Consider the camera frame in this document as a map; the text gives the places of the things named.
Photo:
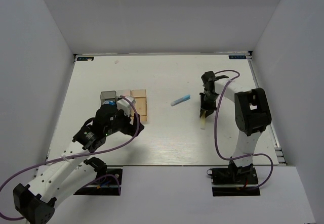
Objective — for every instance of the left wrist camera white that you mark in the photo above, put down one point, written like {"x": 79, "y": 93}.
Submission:
{"x": 123, "y": 103}

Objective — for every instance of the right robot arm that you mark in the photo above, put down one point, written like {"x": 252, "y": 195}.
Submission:
{"x": 251, "y": 112}

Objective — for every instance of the corner label sticker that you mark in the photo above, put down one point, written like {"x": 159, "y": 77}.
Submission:
{"x": 85, "y": 58}
{"x": 237, "y": 57}

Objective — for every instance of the cream yellow pastel highlighter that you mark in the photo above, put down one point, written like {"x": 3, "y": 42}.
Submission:
{"x": 202, "y": 122}

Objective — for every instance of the clear transparent container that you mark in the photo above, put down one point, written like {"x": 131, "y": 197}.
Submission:
{"x": 123, "y": 93}

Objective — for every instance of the blue pastel highlighter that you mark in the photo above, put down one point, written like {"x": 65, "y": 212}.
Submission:
{"x": 180, "y": 100}

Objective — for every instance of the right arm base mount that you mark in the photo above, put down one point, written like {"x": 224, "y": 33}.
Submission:
{"x": 226, "y": 185}

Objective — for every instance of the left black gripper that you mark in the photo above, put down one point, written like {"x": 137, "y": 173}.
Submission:
{"x": 130, "y": 128}

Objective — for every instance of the left corner label sticker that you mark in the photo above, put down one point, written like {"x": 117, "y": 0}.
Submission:
{"x": 85, "y": 58}

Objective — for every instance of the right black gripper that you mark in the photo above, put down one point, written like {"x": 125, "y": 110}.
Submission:
{"x": 209, "y": 108}

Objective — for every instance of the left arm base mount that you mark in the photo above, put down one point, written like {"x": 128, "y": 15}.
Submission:
{"x": 107, "y": 186}

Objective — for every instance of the right corner label sticker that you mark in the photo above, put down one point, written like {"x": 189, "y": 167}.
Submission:
{"x": 237, "y": 57}

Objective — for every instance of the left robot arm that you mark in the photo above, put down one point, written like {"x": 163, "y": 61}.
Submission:
{"x": 78, "y": 165}

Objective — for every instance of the blue tape roll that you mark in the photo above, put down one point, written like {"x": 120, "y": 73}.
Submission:
{"x": 109, "y": 102}

